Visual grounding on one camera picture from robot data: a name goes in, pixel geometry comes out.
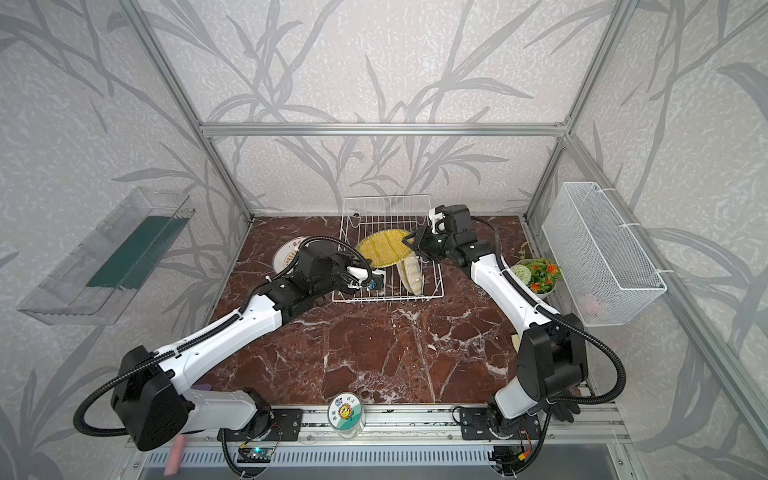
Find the white mesh wall basket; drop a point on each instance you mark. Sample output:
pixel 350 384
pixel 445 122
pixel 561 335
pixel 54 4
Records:
pixel 608 274

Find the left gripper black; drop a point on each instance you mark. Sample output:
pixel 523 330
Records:
pixel 341 257

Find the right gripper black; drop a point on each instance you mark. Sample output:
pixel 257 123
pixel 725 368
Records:
pixel 419 242

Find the purple pink brush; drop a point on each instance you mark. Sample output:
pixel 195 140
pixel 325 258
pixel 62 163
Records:
pixel 175 457

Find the white wire dish rack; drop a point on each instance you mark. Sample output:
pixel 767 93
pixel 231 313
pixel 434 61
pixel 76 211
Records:
pixel 378 225

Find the potted artificial flower plant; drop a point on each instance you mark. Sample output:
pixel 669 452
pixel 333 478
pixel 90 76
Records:
pixel 540 275

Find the clear plastic wall shelf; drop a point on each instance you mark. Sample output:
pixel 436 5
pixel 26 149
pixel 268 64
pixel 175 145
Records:
pixel 63 297

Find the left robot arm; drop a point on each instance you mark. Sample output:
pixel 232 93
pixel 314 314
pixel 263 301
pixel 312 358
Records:
pixel 155 400

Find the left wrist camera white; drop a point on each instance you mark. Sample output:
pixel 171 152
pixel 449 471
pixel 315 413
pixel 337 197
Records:
pixel 362 279

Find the yellow black rubber glove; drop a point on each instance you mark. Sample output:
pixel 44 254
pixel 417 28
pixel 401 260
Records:
pixel 564 408

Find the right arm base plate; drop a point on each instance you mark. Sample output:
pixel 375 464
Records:
pixel 483 424

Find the tan woven plate right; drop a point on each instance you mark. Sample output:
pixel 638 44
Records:
pixel 415 274

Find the green sponge mat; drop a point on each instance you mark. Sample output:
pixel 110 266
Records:
pixel 135 259

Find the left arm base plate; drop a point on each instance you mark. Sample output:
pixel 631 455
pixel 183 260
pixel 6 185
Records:
pixel 279 425

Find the left circuit board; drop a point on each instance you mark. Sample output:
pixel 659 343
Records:
pixel 254 454

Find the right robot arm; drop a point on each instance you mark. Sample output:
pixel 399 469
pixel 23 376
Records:
pixel 525 311

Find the green woven plate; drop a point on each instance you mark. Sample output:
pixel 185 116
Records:
pixel 384 248
pixel 403 275

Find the aluminium front rail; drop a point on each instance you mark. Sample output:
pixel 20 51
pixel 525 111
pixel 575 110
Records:
pixel 432 424

